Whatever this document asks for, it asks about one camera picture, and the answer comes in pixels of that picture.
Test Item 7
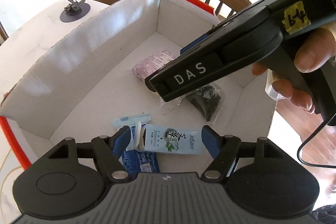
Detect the light blue toothpaste tube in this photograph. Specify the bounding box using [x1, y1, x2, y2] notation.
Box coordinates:
[129, 124, 203, 155]

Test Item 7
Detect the dark seaweed clear bag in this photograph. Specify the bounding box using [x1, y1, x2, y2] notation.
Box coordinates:
[158, 83, 225, 124]

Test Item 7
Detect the person's right hand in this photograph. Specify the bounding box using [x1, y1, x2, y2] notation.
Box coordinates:
[252, 22, 335, 114]

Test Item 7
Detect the blue wet wipe packet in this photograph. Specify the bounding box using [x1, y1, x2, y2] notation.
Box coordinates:
[121, 150, 160, 178]

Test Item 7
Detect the clear blue pen sleeve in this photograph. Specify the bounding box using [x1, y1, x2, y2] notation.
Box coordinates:
[112, 114, 151, 129]

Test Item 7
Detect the white red cardboard box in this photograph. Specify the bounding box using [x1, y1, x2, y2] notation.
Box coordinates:
[0, 0, 278, 171]

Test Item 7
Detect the pink white snack packet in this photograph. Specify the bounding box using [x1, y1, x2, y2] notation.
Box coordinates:
[131, 50, 175, 81]

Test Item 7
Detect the grey metal phone stand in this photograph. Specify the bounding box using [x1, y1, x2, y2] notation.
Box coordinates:
[60, 0, 91, 23]

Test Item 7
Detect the black cable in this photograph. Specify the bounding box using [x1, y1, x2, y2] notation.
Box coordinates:
[297, 118, 336, 169]

